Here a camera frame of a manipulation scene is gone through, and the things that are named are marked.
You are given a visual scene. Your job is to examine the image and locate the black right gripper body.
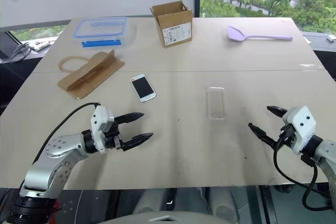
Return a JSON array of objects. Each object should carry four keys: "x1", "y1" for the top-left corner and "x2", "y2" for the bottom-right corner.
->
[{"x1": 272, "y1": 123, "x2": 297, "y2": 149}]

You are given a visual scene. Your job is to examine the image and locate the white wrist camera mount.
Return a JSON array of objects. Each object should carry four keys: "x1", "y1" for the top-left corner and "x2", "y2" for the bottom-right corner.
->
[
  {"x1": 90, "y1": 105, "x2": 116, "y2": 155},
  {"x1": 282, "y1": 105, "x2": 317, "y2": 155}
]

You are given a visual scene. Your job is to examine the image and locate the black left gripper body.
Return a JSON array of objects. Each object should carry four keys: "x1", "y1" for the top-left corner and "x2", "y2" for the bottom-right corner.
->
[{"x1": 103, "y1": 121, "x2": 127, "y2": 152}]

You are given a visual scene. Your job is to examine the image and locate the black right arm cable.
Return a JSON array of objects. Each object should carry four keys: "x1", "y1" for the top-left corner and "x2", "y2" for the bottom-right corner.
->
[{"x1": 272, "y1": 129, "x2": 335, "y2": 211}]

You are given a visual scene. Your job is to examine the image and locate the open cardboard box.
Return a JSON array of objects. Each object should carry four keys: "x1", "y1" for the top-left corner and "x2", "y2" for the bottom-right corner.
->
[{"x1": 150, "y1": 0, "x2": 194, "y2": 49}]

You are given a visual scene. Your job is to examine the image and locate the grey rounded shape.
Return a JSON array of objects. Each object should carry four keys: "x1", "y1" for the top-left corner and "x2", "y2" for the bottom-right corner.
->
[{"x1": 208, "y1": 186, "x2": 239, "y2": 218}]

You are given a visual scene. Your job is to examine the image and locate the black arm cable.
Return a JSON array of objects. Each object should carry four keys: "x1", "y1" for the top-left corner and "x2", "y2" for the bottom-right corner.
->
[
  {"x1": 272, "y1": 129, "x2": 335, "y2": 211},
  {"x1": 33, "y1": 102, "x2": 102, "y2": 168}
]

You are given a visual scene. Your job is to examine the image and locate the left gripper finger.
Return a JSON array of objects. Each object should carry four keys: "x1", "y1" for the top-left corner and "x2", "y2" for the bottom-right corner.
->
[
  {"x1": 114, "y1": 112, "x2": 145, "y2": 126},
  {"x1": 121, "y1": 132, "x2": 154, "y2": 152}
]

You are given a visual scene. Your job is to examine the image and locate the white smartphone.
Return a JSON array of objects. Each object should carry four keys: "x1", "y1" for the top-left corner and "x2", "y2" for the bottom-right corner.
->
[{"x1": 130, "y1": 73, "x2": 157, "y2": 103}]

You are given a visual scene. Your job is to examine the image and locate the clear phone case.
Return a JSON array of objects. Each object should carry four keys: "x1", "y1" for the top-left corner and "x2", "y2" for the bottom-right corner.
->
[{"x1": 205, "y1": 86, "x2": 227, "y2": 122}]

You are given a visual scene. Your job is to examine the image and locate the brown paper bag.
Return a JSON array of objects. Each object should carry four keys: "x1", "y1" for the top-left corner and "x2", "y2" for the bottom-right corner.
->
[{"x1": 57, "y1": 49, "x2": 125, "y2": 101}]

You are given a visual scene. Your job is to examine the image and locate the white power strip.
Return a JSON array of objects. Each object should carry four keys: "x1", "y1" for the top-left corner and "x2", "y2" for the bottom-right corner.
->
[{"x1": 29, "y1": 39, "x2": 53, "y2": 51}]

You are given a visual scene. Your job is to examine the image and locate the tangled dark cables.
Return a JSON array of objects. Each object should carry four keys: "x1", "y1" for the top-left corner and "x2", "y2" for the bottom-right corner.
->
[{"x1": 10, "y1": 42, "x2": 32, "y2": 63}]

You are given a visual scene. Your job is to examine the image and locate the purple silicone spatula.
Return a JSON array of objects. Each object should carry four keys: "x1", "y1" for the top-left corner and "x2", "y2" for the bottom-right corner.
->
[{"x1": 226, "y1": 25, "x2": 293, "y2": 43}]

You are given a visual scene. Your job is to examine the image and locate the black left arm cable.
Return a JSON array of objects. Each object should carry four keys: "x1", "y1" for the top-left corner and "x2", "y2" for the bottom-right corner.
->
[{"x1": 33, "y1": 102, "x2": 102, "y2": 168}]

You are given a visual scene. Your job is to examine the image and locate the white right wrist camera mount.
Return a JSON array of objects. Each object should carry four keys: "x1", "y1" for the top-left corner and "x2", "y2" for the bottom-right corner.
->
[{"x1": 282, "y1": 105, "x2": 317, "y2": 155}]

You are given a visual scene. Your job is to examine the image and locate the clear container with blue lid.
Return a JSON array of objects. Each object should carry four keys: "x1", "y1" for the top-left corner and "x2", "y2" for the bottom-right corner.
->
[{"x1": 72, "y1": 16, "x2": 132, "y2": 49}]

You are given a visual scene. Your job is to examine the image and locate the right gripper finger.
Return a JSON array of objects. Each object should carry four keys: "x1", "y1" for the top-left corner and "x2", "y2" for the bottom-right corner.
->
[
  {"x1": 247, "y1": 122, "x2": 279, "y2": 148},
  {"x1": 266, "y1": 105, "x2": 290, "y2": 119}
]

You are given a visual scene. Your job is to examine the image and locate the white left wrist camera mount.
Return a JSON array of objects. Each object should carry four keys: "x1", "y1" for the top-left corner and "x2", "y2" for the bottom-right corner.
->
[{"x1": 90, "y1": 105, "x2": 116, "y2": 155}]

